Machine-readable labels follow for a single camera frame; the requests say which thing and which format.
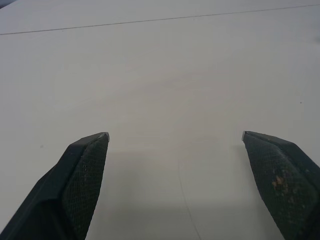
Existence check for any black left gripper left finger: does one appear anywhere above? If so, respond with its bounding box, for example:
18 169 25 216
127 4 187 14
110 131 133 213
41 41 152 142
0 131 111 240

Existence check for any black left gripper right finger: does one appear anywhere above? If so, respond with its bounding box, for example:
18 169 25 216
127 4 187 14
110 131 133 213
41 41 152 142
241 130 320 240

